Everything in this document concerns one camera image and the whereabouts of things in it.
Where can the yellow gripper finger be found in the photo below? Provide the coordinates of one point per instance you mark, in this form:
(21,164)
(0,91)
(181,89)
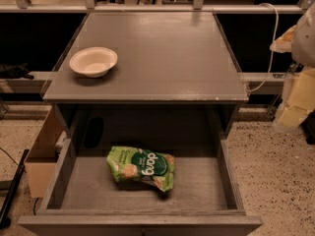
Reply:
(283,43)
(298,100)

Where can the grey metal frame rail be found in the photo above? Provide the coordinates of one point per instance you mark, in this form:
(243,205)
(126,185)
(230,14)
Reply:
(44,35)

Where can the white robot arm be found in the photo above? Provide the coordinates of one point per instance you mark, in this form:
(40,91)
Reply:
(303,42)

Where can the black stand leg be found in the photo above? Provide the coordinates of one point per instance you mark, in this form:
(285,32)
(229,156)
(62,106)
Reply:
(10,188)

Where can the beige cardboard box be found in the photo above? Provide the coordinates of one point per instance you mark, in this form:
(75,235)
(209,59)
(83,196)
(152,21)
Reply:
(41,160)

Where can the white paper bowl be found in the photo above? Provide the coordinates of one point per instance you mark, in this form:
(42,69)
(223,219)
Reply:
(93,62)

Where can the grey cabinet with counter top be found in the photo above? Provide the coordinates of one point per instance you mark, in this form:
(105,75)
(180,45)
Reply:
(176,57)

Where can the open grey top drawer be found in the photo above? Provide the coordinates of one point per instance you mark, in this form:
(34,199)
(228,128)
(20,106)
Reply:
(82,198)

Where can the green rice chip bag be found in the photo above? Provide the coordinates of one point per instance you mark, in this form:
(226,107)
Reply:
(142,165)

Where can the black object on rail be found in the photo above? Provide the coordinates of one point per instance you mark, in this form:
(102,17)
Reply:
(15,71)

